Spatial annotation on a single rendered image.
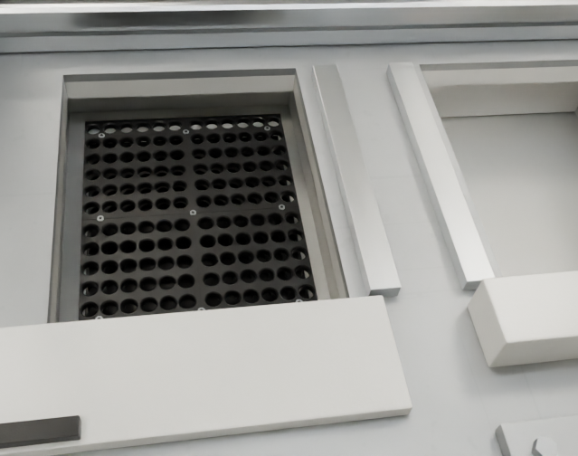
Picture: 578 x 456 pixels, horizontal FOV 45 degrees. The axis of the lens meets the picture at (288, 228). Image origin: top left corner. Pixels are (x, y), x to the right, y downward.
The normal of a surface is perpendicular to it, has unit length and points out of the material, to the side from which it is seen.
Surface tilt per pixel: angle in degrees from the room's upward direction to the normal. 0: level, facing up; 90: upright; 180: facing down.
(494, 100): 90
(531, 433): 0
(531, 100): 90
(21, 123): 0
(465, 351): 0
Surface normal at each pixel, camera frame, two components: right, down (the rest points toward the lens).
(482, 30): 0.15, 0.79
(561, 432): 0.09, -0.60
